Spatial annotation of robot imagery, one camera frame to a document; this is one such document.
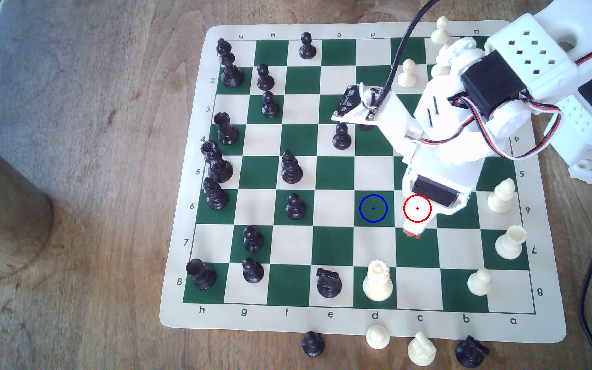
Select red white black servo wires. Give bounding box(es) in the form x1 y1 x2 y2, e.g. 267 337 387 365
405 94 565 161

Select white chess queen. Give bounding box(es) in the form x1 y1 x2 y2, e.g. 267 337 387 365
362 259 394 302

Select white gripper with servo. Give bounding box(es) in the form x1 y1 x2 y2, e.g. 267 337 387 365
402 78 500 239

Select white chess knight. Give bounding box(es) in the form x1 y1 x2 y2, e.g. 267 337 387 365
407 331 437 367

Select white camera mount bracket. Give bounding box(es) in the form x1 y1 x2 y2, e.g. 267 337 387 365
365 92 422 157

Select black chess king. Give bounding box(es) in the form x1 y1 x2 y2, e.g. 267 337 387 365
216 38 245 88

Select black chess pawn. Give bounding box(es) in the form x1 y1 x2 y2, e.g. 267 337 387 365
242 257 265 284
301 331 325 358
332 123 353 151
243 225 265 253
261 91 281 119
256 64 275 91
285 193 307 220
298 32 318 60

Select white chess rook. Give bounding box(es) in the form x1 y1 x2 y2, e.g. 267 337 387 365
495 225 527 260

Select white chess bishop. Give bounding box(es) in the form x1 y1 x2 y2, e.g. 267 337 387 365
431 44 453 79
486 178 516 214

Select thin black camera cable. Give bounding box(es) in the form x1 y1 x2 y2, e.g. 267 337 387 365
381 0 441 106

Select black chess bishop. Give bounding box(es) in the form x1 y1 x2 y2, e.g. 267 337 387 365
281 150 304 185
202 177 229 210

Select black chess queen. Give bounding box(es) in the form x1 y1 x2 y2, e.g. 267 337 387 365
201 140 234 184

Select black chess knight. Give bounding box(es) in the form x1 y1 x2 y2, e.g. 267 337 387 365
455 335 490 369
316 267 343 299

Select green and white chess mat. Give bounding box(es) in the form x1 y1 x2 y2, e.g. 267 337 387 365
159 20 567 344

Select black chess rook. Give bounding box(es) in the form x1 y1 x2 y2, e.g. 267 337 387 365
185 258 218 291
214 112 240 146

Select black camera circuit board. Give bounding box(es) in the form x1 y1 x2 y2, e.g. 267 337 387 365
331 84 385 124

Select white chess pawn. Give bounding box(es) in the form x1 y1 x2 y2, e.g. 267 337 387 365
397 59 417 88
467 268 493 297
366 325 391 350
431 16 451 45

